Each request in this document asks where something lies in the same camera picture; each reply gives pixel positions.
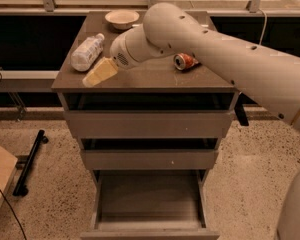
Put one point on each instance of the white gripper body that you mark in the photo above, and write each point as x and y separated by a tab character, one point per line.
119	54

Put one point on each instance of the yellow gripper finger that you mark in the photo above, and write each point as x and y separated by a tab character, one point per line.
103	70

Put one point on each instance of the clear plastic water bottle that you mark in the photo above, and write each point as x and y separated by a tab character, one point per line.
87	52

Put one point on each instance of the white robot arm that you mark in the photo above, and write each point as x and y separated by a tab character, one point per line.
269	77

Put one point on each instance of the top drawer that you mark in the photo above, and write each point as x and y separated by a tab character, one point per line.
94	125

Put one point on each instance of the grey drawer cabinet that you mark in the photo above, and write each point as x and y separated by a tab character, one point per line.
153	87

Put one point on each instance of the middle drawer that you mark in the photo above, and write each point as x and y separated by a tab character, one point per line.
150	154

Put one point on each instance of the open bottom drawer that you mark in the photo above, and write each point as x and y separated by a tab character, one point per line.
149	205

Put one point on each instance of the white bowl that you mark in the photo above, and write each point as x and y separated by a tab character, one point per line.
122	19

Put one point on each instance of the crushed red soda can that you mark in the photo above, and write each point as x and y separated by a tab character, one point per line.
184	61

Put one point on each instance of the black bar on floor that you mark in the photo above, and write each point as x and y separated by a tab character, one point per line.
21	188

